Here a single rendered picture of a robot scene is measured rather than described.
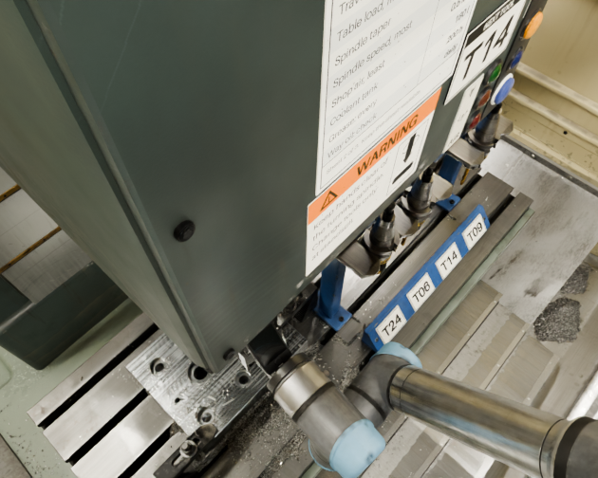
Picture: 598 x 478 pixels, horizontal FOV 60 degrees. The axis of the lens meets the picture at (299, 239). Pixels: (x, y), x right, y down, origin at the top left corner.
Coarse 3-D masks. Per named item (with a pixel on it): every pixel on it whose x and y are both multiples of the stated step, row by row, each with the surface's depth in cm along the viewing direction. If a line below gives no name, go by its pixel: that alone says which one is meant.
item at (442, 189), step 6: (414, 180) 98; (438, 180) 98; (444, 180) 98; (438, 186) 97; (444, 186) 97; (450, 186) 97; (432, 192) 97; (438, 192) 97; (444, 192) 97; (450, 192) 97; (438, 198) 96; (444, 198) 96
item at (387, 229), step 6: (378, 222) 86; (384, 222) 84; (390, 222) 84; (372, 228) 89; (378, 228) 86; (384, 228) 85; (390, 228) 85; (372, 234) 89; (378, 234) 87; (384, 234) 86; (390, 234) 87; (372, 240) 89; (378, 240) 88; (384, 240) 88; (390, 240) 88; (378, 246) 89; (384, 246) 89
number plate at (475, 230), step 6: (480, 216) 125; (474, 222) 124; (480, 222) 126; (468, 228) 123; (474, 228) 124; (480, 228) 126; (462, 234) 122; (468, 234) 124; (474, 234) 125; (480, 234) 126; (468, 240) 124; (474, 240) 125; (468, 246) 124
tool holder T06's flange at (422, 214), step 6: (408, 192) 96; (402, 198) 95; (432, 198) 95; (402, 204) 94; (408, 204) 94; (432, 204) 95; (408, 210) 93; (414, 210) 93; (420, 210) 93; (426, 210) 93; (432, 210) 96; (420, 216) 94; (426, 216) 95
